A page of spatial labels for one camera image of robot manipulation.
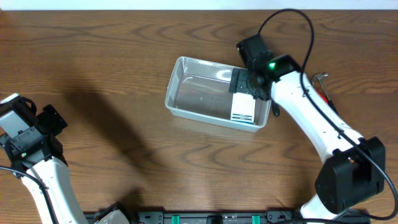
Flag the red handled pliers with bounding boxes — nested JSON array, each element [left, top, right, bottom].
[[316, 89, 329, 104]]

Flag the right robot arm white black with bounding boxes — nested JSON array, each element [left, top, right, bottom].
[[244, 54, 386, 220]]

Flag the white blue cardboard box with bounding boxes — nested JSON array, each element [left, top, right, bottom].
[[230, 93, 256, 124]]

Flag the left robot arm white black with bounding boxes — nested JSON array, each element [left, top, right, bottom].
[[1, 96, 132, 223]]

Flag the small hammer black handle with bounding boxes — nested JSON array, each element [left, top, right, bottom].
[[311, 72, 338, 114]]

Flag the black mounting rail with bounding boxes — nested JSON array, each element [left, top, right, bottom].
[[83, 210, 371, 224]]

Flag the clear plastic container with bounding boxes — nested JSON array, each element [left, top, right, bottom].
[[165, 56, 271, 133]]

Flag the black yellow screwdriver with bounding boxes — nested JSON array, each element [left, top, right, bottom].
[[272, 101, 280, 117]]

